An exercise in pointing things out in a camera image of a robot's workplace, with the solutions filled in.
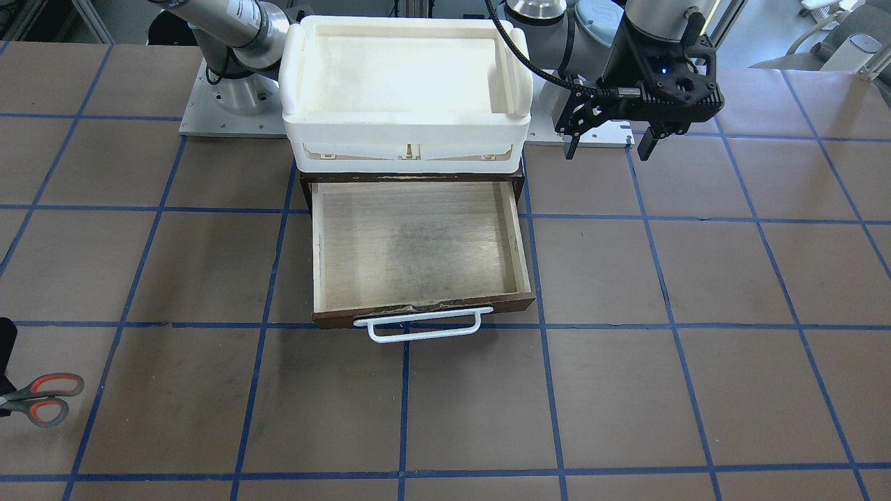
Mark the wooden drawer white handle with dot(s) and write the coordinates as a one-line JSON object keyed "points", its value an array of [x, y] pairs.
{"points": [[414, 260]]}

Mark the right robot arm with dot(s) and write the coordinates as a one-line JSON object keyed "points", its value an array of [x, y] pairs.
{"points": [[223, 23]]}

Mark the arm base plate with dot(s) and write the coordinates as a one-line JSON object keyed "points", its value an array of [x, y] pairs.
{"points": [[233, 108], [592, 132]]}

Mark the white plastic tray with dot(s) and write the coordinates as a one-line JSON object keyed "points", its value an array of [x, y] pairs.
{"points": [[405, 95]]}

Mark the dark wooden cabinet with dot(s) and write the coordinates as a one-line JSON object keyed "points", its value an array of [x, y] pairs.
{"points": [[517, 178]]}

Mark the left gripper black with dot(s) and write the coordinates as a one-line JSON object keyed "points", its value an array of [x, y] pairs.
{"points": [[624, 67]]}

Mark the grey orange scissors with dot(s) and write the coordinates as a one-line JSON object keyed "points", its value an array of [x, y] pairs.
{"points": [[40, 401]]}

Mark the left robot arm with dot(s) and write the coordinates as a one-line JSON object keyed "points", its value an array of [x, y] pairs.
{"points": [[603, 61]]}

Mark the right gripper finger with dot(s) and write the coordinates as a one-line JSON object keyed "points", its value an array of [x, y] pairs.
{"points": [[9, 335]]}

